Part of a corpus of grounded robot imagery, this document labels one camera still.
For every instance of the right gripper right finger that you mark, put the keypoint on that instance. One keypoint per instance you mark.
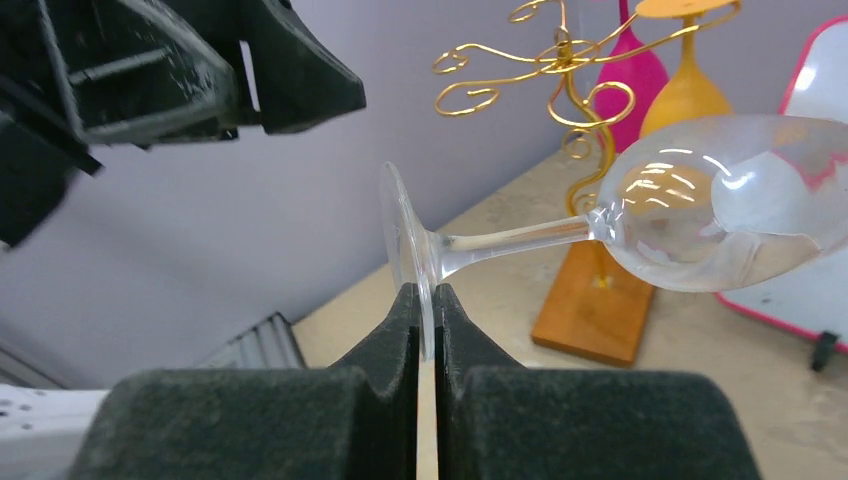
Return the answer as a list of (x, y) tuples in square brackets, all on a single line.
[(497, 419)]

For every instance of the gold wire wine glass rack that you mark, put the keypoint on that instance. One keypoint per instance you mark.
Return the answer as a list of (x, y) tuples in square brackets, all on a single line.
[(594, 309)]

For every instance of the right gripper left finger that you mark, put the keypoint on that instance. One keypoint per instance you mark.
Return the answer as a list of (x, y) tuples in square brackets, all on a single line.
[(355, 419)]

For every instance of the black aluminium base frame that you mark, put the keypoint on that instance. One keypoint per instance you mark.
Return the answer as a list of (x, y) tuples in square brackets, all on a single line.
[(270, 344)]

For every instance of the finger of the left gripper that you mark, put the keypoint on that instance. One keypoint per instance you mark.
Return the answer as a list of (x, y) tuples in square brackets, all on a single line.
[(300, 83), (133, 71)]

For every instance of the clear wine glass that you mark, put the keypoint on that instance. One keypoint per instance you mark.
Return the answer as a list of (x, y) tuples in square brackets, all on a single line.
[(703, 205)]

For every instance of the pink plastic wine glass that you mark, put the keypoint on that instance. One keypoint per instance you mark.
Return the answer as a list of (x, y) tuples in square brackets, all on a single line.
[(644, 73)]

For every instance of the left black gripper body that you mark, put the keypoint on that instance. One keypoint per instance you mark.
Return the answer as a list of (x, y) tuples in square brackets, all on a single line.
[(40, 156)]

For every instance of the yellow plastic wine glass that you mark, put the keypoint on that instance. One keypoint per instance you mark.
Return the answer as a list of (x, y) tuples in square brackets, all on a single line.
[(689, 93)]

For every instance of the pink framed whiteboard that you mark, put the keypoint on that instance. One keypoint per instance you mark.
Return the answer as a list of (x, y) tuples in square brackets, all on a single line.
[(811, 302)]

